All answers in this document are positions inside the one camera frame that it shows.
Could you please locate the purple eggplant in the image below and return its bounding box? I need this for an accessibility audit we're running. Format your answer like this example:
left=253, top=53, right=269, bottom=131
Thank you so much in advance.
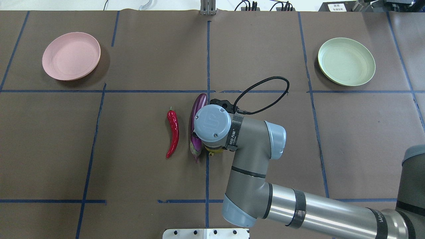
left=189, top=93, right=208, bottom=163

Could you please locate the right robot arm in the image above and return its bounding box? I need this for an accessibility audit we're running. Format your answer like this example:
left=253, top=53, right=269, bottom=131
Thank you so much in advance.
left=190, top=104, right=424, bottom=239

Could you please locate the white metal base plate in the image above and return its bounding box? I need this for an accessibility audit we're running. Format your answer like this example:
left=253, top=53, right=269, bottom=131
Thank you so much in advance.
left=162, top=228, right=250, bottom=239

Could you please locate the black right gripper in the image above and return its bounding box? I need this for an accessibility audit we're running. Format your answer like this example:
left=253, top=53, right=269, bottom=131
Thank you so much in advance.
left=209, top=99, right=235, bottom=112

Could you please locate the green plate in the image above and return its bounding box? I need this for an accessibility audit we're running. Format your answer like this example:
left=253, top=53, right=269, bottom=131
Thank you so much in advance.
left=317, top=38, right=376, bottom=87

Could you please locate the black braided right cable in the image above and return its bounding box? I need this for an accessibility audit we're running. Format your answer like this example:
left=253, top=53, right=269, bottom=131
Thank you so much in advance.
left=233, top=76, right=290, bottom=116

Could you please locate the red chili pepper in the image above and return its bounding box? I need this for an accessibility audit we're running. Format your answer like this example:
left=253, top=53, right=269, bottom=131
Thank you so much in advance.
left=166, top=107, right=180, bottom=158

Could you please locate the pink plate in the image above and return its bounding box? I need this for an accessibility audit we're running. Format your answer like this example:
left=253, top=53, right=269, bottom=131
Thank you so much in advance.
left=42, top=32, right=101, bottom=81

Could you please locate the aluminium frame post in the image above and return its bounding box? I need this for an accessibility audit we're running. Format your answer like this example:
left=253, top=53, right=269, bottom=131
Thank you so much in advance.
left=200, top=0, right=216, bottom=16

